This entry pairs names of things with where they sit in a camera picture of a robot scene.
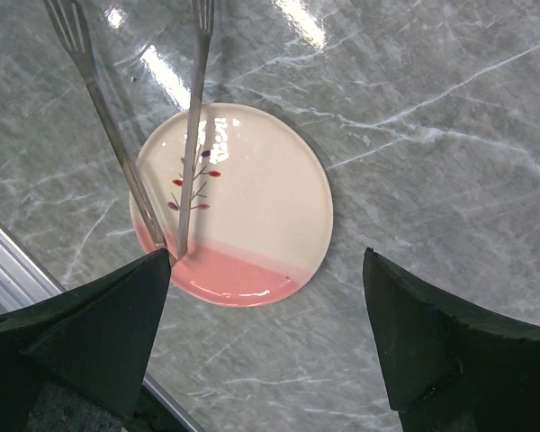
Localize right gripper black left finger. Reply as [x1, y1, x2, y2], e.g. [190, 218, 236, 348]
[0, 249, 171, 431]

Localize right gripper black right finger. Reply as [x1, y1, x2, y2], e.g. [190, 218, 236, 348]
[363, 248, 540, 431]

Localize steel serving tongs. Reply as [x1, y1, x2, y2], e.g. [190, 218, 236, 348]
[44, 1, 215, 259]

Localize pink round plate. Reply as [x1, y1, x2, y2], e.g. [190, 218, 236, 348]
[129, 102, 335, 309]

